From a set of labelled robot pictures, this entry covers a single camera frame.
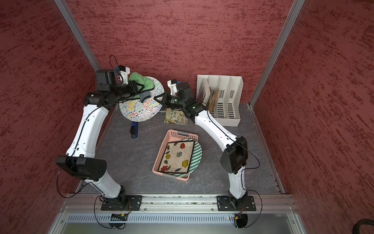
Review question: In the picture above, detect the white file organiser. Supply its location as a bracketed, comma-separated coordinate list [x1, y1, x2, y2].
[197, 75, 243, 127]

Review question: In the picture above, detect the green microfibre cloth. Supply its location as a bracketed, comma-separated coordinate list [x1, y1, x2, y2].
[129, 72, 154, 103]

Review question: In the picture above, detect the colourful round patterned plate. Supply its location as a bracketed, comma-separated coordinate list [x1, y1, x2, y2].
[119, 77, 165, 122]

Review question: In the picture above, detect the floral cover book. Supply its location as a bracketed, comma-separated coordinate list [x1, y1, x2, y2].
[164, 109, 189, 125]

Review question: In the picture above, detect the corner aluminium profile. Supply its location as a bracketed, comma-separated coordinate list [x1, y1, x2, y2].
[54, 0, 101, 71]
[249, 0, 305, 109]

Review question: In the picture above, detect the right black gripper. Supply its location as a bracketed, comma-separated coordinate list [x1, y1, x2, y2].
[154, 90, 187, 109]

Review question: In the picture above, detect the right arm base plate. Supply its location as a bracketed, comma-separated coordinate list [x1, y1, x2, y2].
[216, 195, 257, 212]

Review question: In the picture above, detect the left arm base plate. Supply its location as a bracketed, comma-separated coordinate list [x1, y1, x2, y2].
[101, 195, 143, 211]

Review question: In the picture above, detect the yellow cover comic book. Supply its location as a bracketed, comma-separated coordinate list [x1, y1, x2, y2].
[207, 88, 220, 115]

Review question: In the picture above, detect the white spined book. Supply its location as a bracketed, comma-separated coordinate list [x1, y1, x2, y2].
[197, 78, 210, 106]

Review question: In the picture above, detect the aluminium mounting rail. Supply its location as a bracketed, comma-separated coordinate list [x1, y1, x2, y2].
[58, 194, 299, 214]

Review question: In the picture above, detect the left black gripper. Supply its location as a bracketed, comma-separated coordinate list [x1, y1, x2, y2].
[111, 80, 145, 99]

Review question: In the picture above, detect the square floral plate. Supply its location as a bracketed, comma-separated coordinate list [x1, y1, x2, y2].
[157, 139, 196, 176]

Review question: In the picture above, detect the left corner aluminium profile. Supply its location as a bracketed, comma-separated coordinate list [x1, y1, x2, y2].
[54, 0, 101, 71]

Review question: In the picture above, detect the green white striped plate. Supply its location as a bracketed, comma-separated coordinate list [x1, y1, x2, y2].
[171, 140, 202, 180]

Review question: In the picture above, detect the pink plastic basket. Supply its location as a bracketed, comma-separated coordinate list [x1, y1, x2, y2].
[152, 130, 198, 181]

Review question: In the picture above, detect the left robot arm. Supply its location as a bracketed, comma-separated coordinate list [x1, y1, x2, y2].
[56, 65, 144, 211]

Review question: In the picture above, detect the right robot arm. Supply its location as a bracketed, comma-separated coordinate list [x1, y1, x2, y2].
[153, 82, 248, 210]

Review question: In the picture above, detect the right corner aluminium profile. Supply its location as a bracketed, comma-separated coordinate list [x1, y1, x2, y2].
[249, 0, 305, 109]

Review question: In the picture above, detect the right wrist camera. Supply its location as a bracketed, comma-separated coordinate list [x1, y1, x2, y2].
[167, 79, 178, 96]

